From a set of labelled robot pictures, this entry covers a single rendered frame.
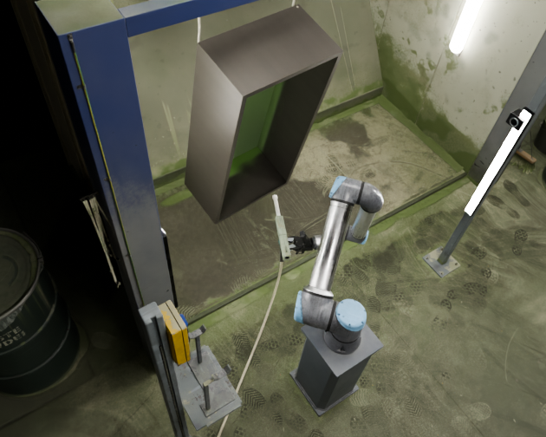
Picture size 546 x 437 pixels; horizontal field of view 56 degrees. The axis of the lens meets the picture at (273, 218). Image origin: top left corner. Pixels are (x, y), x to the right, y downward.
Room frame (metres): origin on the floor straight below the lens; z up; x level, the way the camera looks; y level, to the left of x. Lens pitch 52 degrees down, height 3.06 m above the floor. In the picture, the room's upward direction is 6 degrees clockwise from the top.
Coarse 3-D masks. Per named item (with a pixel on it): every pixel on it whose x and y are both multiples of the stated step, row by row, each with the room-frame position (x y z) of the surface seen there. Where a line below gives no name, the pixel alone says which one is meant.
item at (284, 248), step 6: (276, 198) 2.10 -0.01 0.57; (276, 204) 2.05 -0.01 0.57; (276, 210) 2.00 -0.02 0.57; (276, 216) 1.94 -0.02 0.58; (282, 216) 1.94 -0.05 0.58; (276, 222) 1.89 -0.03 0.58; (282, 222) 1.89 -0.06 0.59; (276, 228) 1.87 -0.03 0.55; (282, 228) 1.85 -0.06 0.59; (282, 234) 1.80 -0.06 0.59; (282, 240) 1.76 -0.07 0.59; (282, 246) 1.71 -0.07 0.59; (288, 246) 1.72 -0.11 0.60; (282, 252) 1.68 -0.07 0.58; (288, 252) 1.67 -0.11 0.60; (282, 258) 1.74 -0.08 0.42; (288, 258) 1.66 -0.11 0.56
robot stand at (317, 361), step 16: (320, 336) 1.15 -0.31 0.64; (368, 336) 1.18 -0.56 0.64; (304, 352) 1.15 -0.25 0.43; (320, 352) 1.07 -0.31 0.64; (368, 352) 1.10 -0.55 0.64; (304, 368) 1.13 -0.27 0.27; (320, 368) 1.05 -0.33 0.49; (336, 368) 1.00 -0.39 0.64; (352, 368) 1.01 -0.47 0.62; (304, 384) 1.10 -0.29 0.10; (320, 384) 1.02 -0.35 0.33; (336, 384) 0.99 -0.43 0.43; (352, 384) 1.10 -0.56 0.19; (320, 400) 0.99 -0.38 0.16; (336, 400) 1.04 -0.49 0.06
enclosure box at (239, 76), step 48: (240, 48) 2.01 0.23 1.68; (288, 48) 2.09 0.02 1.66; (336, 48) 2.16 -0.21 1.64; (192, 96) 2.03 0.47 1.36; (240, 96) 1.75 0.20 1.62; (288, 96) 2.40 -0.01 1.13; (192, 144) 2.06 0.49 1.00; (240, 144) 2.44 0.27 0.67; (288, 144) 2.36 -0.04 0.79; (192, 192) 2.09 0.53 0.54; (240, 192) 2.18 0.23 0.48
